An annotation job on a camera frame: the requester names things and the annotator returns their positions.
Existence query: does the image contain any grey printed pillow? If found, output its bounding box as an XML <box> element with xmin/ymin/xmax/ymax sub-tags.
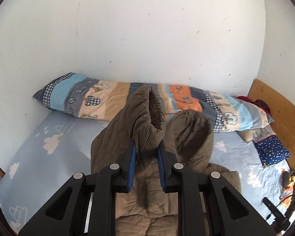
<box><xmin>251</xmin><ymin>125</ymin><xmax>276</xmax><ymax>143</ymax></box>

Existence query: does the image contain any patchwork rolled quilt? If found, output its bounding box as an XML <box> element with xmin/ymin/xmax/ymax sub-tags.
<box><xmin>33</xmin><ymin>73</ymin><xmax>274</xmax><ymax>132</ymax></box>

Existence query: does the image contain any brown quilted hooded jacket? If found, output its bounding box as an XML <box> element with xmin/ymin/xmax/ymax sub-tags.
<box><xmin>91</xmin><ymin>86</ymin><xmax>241</xmax><ymax>235</ymax></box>

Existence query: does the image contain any dark red garment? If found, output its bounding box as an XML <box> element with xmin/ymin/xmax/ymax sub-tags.
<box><xmin>237</xmin><ymin>96</ymin><xmax>271</xmax><ymax>115</ymax></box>

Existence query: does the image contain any yellow floral blanket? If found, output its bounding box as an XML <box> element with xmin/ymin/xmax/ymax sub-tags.
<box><xmin>280</xmin><ymin>171</ymin><xmax>295</xmax><ymax>207</ymax></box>

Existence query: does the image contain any beige small pillow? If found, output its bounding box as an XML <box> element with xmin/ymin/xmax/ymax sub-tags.
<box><xmin>237</xmin><ymin>129</ymin><xmax>254</xmax><ymax>142</ymax></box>

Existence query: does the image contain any light blue cloud bedsheet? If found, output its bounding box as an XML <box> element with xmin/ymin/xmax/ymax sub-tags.
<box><xmin>0</xmin><ymin>112</ymin><xmax>289</xmax><ymax>232</ymax></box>

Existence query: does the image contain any wooden headboard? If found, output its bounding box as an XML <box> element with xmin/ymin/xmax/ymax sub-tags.
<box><xmin>248</xmin><ymin>79</ymin><xmax>295</xmax><ymax>170</ymax></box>

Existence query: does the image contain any navy star pattern pillow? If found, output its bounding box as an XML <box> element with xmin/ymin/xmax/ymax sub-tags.
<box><xmin>254</xmin><ymin>135</ymin><xmax>290</xmax><ymax>167</ymax></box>

